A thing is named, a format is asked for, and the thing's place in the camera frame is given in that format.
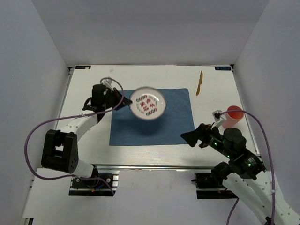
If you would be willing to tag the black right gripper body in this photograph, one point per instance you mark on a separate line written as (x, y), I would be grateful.
(210, 137)

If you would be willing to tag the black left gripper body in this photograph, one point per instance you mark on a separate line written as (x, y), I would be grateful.
(108, 102)

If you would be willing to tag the red plastic cup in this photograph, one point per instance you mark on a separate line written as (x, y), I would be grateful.
(233, 117)

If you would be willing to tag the white patterned plate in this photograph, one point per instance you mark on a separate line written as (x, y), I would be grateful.
(148, 103)

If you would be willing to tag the blue cloth napkin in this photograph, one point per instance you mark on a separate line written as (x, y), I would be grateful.
(129, 130)

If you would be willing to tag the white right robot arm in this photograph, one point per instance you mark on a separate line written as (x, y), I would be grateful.
(244, 175)

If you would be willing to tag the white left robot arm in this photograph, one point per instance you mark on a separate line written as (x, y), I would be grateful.
(60, 150)

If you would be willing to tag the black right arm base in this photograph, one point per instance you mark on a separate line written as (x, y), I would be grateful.
(206, 188)

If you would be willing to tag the left blue corner label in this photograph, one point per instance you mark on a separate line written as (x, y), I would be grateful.
(84, 67)

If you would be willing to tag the blue corner label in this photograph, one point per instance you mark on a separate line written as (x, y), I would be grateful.
(84, 67)
(223, 68)

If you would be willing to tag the gold knife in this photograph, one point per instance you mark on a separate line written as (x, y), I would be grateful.
(199, 83)

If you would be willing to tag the right blue corner label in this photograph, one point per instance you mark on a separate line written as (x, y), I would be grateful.
(223, 68)

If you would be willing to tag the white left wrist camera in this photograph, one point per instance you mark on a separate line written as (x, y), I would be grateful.
(107, 82)

